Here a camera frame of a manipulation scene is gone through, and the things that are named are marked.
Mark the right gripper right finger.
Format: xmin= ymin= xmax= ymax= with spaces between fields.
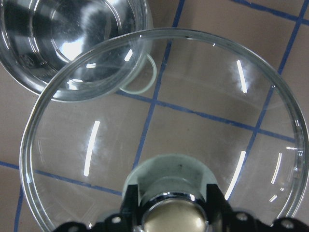
xmin=205 ymin=184 xmax=309 ymax=232

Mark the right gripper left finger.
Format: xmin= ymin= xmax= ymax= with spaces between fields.
xmin=54 ymin=185 xmax=139 ymax=232

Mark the glass pot lid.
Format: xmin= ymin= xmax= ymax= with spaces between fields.
xmin=20 ymin=29 xmax=309 ymax=232

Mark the stainless steel pot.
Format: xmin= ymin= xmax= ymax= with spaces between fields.
xmin=0 ymin=0 xmax=153 ymax=102

